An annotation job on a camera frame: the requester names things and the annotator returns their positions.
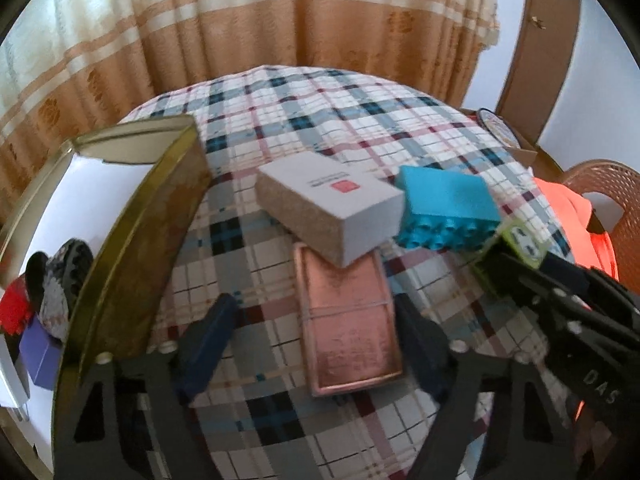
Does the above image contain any green block with football print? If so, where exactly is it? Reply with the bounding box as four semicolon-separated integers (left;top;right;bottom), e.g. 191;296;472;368
472;219;549;293

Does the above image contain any red building block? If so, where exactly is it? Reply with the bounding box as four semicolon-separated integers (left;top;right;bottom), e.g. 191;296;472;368
0;280;35;336

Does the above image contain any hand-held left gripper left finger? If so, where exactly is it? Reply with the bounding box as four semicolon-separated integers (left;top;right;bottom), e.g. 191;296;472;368
52;292;242;480

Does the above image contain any plaid tablecloth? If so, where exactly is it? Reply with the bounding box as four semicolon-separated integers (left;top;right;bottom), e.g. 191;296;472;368
117;65;576;480

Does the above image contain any brown wicker chair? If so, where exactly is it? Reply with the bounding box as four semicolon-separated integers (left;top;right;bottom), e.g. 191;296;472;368
562;159;640;286

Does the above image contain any pink metal case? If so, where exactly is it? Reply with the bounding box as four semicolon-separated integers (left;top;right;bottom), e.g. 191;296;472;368
292;242;405;398

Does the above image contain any orange cloth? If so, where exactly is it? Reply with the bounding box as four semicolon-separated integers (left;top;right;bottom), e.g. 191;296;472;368
532;177;621;426

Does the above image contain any wooden wardrobe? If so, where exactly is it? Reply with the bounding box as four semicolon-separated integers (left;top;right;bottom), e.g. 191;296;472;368
495;0;583;146

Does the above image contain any blue building block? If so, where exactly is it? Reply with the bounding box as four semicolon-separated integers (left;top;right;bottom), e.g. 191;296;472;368
397;165;501;253

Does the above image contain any purple block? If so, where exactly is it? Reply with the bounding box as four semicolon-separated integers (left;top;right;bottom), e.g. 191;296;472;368
19;317;62;390

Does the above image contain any white carton box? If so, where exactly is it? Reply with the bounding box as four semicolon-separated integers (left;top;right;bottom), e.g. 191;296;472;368
255;152;406;268

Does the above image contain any gold tin box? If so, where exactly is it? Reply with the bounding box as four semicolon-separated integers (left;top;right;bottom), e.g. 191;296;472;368
0;114;215;480

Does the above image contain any cream and orange curtain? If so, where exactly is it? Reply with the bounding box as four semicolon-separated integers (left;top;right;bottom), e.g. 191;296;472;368
0;0;501;231

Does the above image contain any cardboard box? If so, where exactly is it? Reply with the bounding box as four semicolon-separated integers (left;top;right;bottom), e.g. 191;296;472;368
457;107;538;166

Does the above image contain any black grey speckled toy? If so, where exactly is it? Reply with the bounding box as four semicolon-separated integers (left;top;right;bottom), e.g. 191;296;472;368
25;239;94;336

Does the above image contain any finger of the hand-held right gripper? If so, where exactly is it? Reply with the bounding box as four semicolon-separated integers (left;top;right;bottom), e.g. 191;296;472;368
544;252;640;323
487;247;593;333

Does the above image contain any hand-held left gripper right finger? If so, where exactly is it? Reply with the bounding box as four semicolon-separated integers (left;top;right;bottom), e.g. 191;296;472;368
392;294;583;480

